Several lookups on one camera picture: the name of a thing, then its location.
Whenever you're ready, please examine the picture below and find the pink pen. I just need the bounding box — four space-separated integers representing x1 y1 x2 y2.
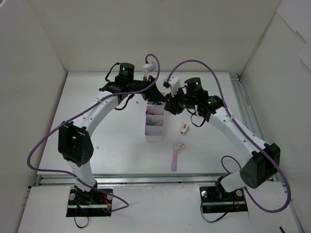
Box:
155 121 163 127

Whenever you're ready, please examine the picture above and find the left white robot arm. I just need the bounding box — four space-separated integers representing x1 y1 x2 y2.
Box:
58 62 165 204

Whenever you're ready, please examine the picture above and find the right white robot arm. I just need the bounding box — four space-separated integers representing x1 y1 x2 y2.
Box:
163 77 280 200

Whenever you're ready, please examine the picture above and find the white compartment organizer box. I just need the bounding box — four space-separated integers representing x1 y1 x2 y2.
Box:
144 102 165 143

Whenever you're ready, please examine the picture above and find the small white eraser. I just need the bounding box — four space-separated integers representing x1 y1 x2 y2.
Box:
174 143 186 151

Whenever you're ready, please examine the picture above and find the purple highlighter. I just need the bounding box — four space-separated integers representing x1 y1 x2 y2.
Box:
171 150 178 172

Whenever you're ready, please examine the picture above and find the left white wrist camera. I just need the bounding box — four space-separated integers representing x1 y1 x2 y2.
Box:
143 62 157 81

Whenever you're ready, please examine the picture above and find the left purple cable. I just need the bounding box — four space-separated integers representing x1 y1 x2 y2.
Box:
27 53 161 214

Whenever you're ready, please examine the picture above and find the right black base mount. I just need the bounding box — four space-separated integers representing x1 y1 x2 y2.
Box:
199 186 248 214

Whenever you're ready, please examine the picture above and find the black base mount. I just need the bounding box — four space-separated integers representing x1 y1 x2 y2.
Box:
199 186 248 214
66 187 113 217

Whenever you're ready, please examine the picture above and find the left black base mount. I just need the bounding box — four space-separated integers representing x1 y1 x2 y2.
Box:
66 187 113 217

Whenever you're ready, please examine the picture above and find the front aluminium rail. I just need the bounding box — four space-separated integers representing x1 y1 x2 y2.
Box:
35 173 224 185

